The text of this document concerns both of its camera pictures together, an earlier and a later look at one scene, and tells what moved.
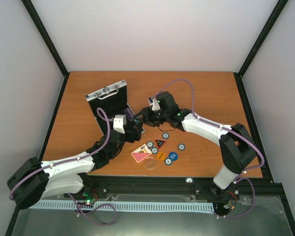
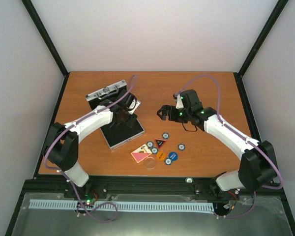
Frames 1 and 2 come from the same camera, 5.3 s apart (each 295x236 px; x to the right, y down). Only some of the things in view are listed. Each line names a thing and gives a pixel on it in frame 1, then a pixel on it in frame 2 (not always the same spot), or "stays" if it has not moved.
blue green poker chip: x=150 y=144 stays
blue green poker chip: x=181 y=147 stays
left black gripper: x=137 y=135 → x=131 y=122
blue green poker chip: x=168 y=161 stays
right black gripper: x=147 y=115 → x=165 y=108
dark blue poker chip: x=165 y=135 stays
